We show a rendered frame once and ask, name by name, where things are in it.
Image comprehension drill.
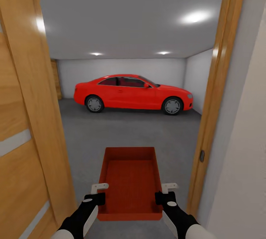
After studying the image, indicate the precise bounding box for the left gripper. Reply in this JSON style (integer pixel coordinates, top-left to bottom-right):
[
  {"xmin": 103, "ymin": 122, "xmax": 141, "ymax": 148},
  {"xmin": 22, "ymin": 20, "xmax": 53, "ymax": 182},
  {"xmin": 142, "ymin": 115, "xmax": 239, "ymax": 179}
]
[{"xmin": 84, "ymin": 192, "xmax": 105, "ymax": 206}]

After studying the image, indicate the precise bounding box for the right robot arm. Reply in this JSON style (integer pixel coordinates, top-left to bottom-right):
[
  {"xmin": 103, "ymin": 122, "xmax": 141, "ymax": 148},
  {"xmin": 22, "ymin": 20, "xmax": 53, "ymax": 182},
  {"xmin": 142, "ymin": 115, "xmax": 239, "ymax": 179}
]
[{"xmin": 155, "ymin": 183, "xmax": 220, "ymax": 239}]

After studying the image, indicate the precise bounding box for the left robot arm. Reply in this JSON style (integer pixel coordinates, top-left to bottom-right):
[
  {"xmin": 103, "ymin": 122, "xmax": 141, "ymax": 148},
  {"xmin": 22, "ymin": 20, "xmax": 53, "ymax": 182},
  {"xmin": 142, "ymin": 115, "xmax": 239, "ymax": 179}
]
[{"xmin": 49, "ymin": 183, "xmax": 109, "ymax": 239}]

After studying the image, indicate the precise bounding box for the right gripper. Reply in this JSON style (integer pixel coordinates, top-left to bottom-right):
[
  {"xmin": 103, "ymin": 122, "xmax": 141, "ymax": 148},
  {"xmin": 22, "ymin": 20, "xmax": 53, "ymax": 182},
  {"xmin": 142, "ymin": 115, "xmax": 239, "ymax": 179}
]
[{"xmin": 155, "ymin": 191, "xmax": 176, "ymax": 205}]

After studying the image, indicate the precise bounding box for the storage box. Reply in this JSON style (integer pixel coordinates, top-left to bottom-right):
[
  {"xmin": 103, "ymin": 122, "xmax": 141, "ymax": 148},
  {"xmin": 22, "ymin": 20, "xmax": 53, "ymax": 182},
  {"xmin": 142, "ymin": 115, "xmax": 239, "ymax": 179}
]
[{"xmin": 97, "ymin": 147, "xmax": 164, "ymax": 221}]

